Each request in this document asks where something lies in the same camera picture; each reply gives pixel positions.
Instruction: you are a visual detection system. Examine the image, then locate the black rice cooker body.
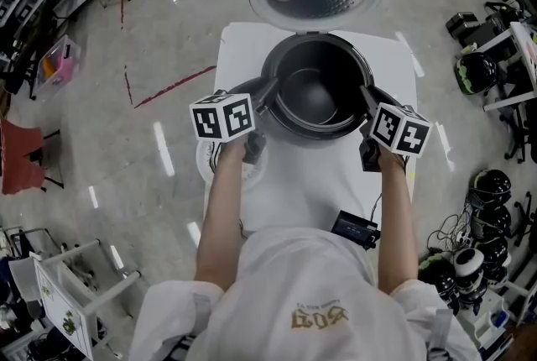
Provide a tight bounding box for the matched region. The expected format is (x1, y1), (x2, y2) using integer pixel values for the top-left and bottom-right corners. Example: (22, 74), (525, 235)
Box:
(248, 0), (387, 149)

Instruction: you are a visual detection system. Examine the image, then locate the person's right forearm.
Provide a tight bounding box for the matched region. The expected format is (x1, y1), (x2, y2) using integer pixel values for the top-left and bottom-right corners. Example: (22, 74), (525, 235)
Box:
(376, 152), (421, 296)

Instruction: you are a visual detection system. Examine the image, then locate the black helmet green pattern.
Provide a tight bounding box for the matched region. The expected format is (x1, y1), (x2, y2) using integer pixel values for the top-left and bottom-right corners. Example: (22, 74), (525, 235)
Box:
(454, 51), (498, 97)

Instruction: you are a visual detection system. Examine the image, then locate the red fabric folding chair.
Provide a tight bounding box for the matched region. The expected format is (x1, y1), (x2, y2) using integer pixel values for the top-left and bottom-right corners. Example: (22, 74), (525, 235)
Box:
(0, 115), (66, 197)

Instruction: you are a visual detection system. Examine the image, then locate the white plastic organizer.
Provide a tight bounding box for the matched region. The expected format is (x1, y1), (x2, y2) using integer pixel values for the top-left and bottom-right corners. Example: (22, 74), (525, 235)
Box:
(465, 287), (518, 353)

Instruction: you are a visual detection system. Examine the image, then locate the white desk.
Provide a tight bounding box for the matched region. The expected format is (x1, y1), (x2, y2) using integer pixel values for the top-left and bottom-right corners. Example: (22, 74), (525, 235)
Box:
(482, 20), (537, 113)

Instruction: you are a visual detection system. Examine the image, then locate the person's white shirt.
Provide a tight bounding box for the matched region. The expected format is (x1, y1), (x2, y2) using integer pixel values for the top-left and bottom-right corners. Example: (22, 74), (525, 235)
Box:
(128, 224), (482, 361)

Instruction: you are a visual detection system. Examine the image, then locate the black waist display device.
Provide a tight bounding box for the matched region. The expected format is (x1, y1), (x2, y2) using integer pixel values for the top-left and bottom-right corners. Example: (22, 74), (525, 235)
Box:
(330, 209), (381, 251)

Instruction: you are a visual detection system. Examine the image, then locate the pile of black helmets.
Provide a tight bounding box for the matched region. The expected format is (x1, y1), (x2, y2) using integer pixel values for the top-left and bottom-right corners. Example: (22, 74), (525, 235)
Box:
(417, 168), (537, 317)

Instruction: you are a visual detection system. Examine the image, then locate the tangle of cables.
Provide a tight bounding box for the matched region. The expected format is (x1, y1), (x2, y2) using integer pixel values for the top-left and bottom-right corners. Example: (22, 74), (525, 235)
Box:
(427, 212), (476, 256)

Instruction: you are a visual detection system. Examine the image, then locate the white perforated steam tray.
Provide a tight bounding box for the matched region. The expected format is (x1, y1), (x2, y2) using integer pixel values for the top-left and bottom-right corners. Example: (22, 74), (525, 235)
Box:
(196, 138), (270, 193)

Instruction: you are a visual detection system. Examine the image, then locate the person's left forearm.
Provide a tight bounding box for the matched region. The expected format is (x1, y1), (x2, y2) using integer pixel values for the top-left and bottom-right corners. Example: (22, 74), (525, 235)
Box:
(193, 140), (249, 294)

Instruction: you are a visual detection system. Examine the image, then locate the clear plastic storage box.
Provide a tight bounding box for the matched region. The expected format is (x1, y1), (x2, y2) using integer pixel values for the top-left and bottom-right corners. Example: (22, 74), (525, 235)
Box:
(32, 34), (83, 94)

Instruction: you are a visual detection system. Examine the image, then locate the black office chair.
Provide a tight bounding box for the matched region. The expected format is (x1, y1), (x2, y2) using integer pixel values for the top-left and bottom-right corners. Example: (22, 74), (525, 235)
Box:
(500, 96), (537, 165)

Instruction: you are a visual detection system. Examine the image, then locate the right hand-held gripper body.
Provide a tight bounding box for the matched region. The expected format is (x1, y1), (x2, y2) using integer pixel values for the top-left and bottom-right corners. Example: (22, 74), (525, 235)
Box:
(358, 102), (434, 173)

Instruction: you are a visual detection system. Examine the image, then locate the white floral print table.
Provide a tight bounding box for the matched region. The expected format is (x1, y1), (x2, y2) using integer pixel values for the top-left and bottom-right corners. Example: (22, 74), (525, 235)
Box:
(8, 239), (142, 361)

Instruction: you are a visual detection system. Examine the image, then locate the black equipment case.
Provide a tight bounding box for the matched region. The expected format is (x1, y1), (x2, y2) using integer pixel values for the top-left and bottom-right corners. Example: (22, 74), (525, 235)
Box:
(445, 11), (480, 38)

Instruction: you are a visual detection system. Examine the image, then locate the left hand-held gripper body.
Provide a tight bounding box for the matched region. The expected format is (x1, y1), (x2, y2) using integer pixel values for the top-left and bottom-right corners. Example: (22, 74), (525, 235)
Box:
(188, 92), (269, 165)

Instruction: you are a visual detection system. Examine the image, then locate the black pot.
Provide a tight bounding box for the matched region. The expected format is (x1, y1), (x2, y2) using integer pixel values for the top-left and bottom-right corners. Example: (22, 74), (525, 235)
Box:
(272, 39), (368, 130)

